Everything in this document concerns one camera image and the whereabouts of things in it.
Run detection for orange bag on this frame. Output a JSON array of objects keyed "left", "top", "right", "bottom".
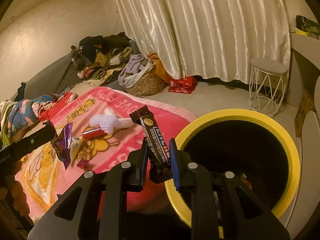
[{"left": 147, "top": 52, "right": 173, "bottom": 84}]

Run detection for cream satin curtain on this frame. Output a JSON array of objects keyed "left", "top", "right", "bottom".
[{"left": 109, "top": 0, "right": 292, "bottom": 85}]

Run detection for white knitted toy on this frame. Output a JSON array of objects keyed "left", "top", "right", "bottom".
[{"left": 89, "top": 108, "right": 136, "bottom": 137}]

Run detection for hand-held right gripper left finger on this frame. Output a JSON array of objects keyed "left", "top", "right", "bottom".
[{"left": 27, "top": 137, "right": 150, "bottom": 240}]

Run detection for brown chocolate bar wrapper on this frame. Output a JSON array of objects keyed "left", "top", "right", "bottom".
[{"left": 129, "top": 105, "right": 173, "bottom": 183}]

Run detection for white wire stool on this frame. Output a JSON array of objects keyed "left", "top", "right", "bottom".
[{"left": 248, "top": 57, "right": 289, "bottom": 117}]

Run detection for pile of dark clothes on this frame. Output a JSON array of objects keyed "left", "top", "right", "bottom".
[{"left": 71, "top": 32, "right": 141, "bottom": 81}]

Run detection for dark cloth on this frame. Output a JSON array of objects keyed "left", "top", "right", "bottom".
[{"left": 14, "top": 82, "right": 27, "bottom": 101}]

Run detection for yellow-rimmed bin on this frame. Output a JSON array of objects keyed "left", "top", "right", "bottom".
[{"left": 164, "top": 109, "right": 300, "bottom": 232}]

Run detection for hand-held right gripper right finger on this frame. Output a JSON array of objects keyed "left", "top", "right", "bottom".
[{"left": 169, "top": 138, "right": 290, "bottom": 240}]

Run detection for white vanity desk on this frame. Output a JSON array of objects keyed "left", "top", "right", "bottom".
[{"left": 286, "top": 27, "right": 320, "bottom": 107}]

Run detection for patterned paper bag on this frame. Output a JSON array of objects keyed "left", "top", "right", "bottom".
[{"left": 294, "top": 89, "right": 316, "bottom": 138}]

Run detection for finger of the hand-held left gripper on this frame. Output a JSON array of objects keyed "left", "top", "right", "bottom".
[{"left": 0, "top": 124, "right": 57, "bottom": 167}]

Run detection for black cosmetic bag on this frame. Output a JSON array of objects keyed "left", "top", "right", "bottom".
[{"left": 296, "top": 15, "right": 320, "bottom": 40}]

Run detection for pale clothes in basket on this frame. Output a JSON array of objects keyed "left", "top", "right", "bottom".
[{"left": 118, "top": 54, "right": 156, "bottom": 88}]

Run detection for grey sofa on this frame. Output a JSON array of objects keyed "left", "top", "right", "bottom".
[{"left": 15, "top": 55, "right": 84, "bottom": 99}]

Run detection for white yellow snack packet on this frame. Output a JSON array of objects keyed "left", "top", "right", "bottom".
[{"left": 69, "top": 135, "right": 83, "bottom": 166}]

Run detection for red cloth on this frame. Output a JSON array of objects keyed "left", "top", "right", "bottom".
[{"left": 38, "top": 92, "right": 78, "bottom": 121}]

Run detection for red candy tube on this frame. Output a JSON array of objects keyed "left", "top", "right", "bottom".
[{"left": 82, "top": 127, "right": 104, "bottom": 140}]

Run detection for blue floral cloth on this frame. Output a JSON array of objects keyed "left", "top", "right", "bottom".
[{"left": 0, "top": 94, "right": 63, "bottom": 142}]

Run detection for red bag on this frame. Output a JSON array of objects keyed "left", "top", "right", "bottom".
[{"left": 168, "top": 76, "right": 198, "bottom": 94}]

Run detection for patterned laundry basket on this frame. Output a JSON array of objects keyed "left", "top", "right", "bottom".
[{"left": 125, "top": 70, "right": 167, "bottom": 98}]

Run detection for pink printed blanket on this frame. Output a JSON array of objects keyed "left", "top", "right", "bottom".
[{"left": 14, "top": 86, "right": 198, "bottom": 224}]

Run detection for purple wrapper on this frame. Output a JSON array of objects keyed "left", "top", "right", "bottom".
[{"left": 51, "top": 122, "right": 74, "bottom": 171}]

